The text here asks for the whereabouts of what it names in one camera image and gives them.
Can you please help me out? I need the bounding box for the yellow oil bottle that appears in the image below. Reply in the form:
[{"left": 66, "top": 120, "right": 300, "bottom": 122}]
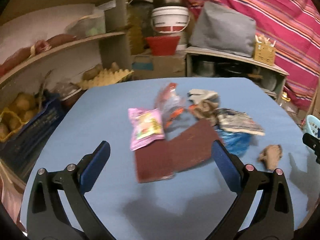
[{"left": 127, "top": 4, "right": 144, "bottom": 55}]

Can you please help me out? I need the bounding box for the yellow utensil holder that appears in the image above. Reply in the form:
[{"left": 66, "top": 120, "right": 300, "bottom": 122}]
[{"left": 253, "top": 34, "right": 276, "bottom": 66}]

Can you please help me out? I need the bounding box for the striped pink curtain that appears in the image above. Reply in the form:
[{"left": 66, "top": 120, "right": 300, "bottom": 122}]
[{"left": 187, "top": 0, "right": 319, "bottom": 111}]

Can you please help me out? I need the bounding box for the grey fabric cover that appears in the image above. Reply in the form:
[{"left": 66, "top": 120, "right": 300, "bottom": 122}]
[{"left": 189, "top": 2, "right": 256, "bottom": 57}]

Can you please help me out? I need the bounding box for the white blue snack bag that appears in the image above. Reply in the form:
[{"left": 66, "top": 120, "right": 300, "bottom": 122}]
[{"left": 216, "top": 108, "right": 265, "bottom": 136}]

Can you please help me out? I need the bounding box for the dark blue plastic crate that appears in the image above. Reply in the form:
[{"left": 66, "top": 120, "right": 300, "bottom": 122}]
[{"left": 1, "top": 94, "right": 66, "bottom": 170}]

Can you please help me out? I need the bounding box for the brown paper ball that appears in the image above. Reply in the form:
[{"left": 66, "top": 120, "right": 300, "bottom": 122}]
[{"left": 258, "top": 145, "right": 283, "bottom": 171}]

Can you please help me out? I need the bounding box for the light blue plastic basket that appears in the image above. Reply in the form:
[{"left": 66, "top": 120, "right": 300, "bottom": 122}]
[{"left": 303, "top": 115, "right": 320, "bottom": 139}]

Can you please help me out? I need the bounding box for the red plastic bowl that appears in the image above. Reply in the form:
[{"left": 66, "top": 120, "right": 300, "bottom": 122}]
[{"left": 145, "top": 35, "right": 180, "bottom": 56}]

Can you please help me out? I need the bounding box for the clear red plastic wrapper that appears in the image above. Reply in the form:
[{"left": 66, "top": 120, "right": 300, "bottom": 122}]
[{"left": 154, "top": 82, "right": 185, "bottom": 129}]

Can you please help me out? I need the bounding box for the blue plastic bag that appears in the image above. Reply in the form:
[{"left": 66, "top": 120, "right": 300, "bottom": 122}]
[{"left": 215, "top": 126, "right": 251, "bottom": 156}]

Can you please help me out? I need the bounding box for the dark red sponge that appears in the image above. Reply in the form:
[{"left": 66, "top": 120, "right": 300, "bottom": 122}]
[
  {"left": 169, "top": 119, "right": 222, "bottom": 172},
  {"left": 135, "top": 140, "right": 175, "bottom": 183}
]

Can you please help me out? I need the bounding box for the pink snack packet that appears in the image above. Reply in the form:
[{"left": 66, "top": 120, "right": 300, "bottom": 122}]
[{"left": 127, "top": 108, "right": 165, "bottom": 151}]

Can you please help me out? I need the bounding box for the yellow net potato bag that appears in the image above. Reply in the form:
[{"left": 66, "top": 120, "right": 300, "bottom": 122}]
[{"left": 1, "top": 93, "right": 38, "bottom": 142}]

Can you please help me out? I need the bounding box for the white plastic bucket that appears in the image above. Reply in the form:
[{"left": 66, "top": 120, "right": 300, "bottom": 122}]
[{"left": 151, "top": 6, "right": 190, "bottom": 50}]

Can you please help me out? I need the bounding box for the low wooden cabinet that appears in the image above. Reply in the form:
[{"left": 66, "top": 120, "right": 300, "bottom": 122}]
[{"left": 185, "top": 47, "right": 289, "bottom": 103}]

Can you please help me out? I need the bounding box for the clear plastic container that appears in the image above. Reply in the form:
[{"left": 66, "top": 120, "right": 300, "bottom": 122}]
[{"left": 65, "top": 14, "right": 106, "bottom": 39}]

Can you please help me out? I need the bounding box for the grey white cloth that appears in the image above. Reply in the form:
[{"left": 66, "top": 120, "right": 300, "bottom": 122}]
[{"left": 188, "top": 89, "right": 219, "bottom": 105}]

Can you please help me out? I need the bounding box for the cardboard box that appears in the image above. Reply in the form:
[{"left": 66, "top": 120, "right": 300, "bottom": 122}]
[{"left": 131, "top": 51, "right": 186, "bottom": 80}]

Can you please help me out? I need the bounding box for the wooden shelf unit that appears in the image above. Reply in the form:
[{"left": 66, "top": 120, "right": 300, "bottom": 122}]
[{"left": 1, "top": 0, "right": 131, "bottom": 107}]

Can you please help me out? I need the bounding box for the yellow egg tray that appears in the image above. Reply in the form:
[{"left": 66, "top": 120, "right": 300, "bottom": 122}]
[{"left": 77, "top": 69, "right": 134, "bottom": 90}]

